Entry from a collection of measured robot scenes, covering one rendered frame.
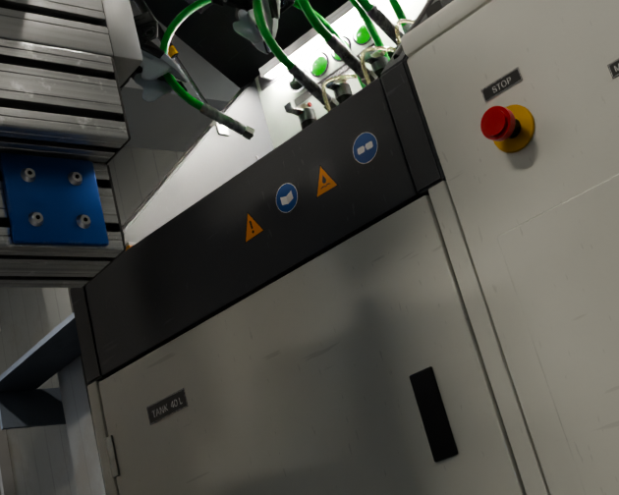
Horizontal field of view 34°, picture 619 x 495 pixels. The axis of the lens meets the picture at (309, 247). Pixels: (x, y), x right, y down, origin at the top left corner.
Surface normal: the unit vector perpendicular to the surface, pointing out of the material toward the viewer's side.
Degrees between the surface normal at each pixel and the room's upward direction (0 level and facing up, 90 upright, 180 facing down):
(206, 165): 90
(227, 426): 90
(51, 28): 90
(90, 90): 90
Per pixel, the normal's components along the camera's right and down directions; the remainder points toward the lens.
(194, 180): 0.70, -0.41
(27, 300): -0.77, -0.03
